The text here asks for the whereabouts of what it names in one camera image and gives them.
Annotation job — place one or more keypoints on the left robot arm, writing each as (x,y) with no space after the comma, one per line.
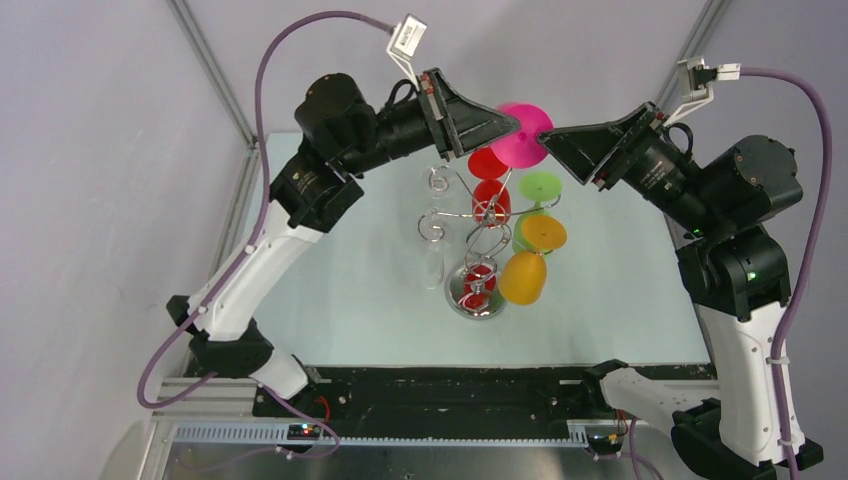
(343,138)

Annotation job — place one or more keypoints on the aluminium frame post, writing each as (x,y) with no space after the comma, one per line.
(694,45)
(215,74)

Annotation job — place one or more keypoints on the left aluminium frame post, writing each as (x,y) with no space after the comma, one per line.
(215,74)

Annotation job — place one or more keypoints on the pink wine glass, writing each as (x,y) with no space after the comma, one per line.
(521,150)

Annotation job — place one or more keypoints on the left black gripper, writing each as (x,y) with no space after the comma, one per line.
(455,124)

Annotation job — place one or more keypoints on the right aluminium frame post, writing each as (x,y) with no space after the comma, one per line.
(694,45)

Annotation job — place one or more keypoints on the right circuit board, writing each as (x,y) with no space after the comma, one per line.
(604,446)

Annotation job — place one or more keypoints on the left circuit board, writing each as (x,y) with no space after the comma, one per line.
(303,432)

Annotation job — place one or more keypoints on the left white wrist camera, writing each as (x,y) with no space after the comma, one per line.
(403,43)

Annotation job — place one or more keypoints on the chrome wine glass rack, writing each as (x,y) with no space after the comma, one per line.
(471,288)

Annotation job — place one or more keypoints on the clear champagne flute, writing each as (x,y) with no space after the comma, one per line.
(432,265)

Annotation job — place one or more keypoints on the green wine glass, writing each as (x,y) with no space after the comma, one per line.
(543,189)

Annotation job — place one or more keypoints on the orange wine glass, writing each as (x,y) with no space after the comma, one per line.
(525,274)

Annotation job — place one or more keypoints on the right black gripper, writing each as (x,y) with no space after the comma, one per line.
(606,151)

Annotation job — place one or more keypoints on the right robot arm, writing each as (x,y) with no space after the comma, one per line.
(730,266)

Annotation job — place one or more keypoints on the red wine glass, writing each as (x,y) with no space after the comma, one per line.
(488,169)

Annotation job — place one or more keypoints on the clear wine glass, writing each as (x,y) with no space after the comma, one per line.
(441,189)

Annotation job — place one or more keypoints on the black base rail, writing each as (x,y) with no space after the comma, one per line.
(457,403)

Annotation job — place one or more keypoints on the circuit board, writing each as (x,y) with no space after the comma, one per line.
(303,432)
(604,446)

